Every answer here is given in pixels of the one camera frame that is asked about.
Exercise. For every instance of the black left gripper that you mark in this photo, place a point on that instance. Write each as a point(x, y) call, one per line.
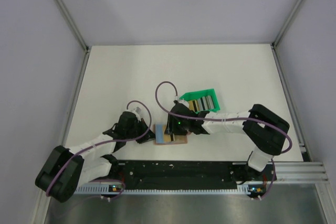
point(145, 137)

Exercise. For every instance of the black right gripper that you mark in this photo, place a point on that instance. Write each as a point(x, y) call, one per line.
point(171, 128)

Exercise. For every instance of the gold credit card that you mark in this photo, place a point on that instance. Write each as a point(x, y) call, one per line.
point(193, 105)
point(168, 138)

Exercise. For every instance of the green plastic card bin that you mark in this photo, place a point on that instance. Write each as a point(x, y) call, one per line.
point(196, 95)

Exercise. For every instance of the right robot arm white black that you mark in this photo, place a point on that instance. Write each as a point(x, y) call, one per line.
point(265, 129)

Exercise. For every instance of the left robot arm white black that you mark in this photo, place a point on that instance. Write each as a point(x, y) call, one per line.
point(66, 169)

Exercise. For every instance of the stack of light cards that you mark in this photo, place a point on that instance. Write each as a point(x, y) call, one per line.
point(206, 103)

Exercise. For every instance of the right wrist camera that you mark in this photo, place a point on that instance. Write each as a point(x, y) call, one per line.
point(181, 101)

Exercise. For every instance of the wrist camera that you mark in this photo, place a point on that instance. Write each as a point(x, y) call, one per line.
point(136, 110)
point(181, 101)

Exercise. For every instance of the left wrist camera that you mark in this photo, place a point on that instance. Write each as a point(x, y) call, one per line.
point(136, 110)

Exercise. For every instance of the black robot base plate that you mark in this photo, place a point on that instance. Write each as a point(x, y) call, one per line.
point(185, 174)

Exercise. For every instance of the grey slotted cable duct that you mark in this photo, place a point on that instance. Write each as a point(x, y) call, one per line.
point(105, 189)

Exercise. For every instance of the aluminium frame rail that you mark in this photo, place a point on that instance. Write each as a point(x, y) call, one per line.
point(300, 173)

